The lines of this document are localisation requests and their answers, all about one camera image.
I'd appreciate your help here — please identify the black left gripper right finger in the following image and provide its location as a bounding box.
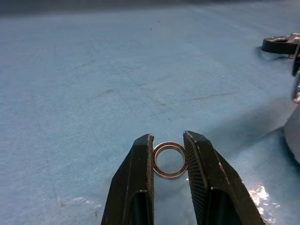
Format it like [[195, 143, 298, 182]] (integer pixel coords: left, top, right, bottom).
[[183, 130, 266, 225]]

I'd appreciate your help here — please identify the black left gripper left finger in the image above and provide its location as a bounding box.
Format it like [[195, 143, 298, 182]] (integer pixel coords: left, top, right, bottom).
[[101, 133, 155, 225]]

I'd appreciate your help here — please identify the small metal bearing ring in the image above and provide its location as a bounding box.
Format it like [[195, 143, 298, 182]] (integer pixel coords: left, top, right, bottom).
[[152, 141, 188, 181]]

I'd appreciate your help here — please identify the round grey metal disc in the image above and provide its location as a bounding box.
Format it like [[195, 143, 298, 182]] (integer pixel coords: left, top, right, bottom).
[[283, 110, 300, 165]]

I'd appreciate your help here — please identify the black spoked rotor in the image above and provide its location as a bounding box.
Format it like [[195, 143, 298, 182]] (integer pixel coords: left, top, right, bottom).
[[262, 32, 300, 60]]

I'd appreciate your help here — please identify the blue table cover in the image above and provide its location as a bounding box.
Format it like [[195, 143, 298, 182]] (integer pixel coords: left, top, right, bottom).
[[0, 7, 300, 225]]

